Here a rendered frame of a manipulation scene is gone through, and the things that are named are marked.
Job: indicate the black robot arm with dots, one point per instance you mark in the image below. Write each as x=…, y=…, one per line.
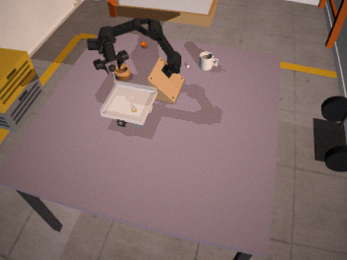
x=107, y=35

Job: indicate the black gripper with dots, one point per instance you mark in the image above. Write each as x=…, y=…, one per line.
x=110, y=56

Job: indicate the tan tape roll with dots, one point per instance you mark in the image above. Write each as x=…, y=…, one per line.
x=122, y=76

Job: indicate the white mug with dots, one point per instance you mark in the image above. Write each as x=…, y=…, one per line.
x=206, y=62

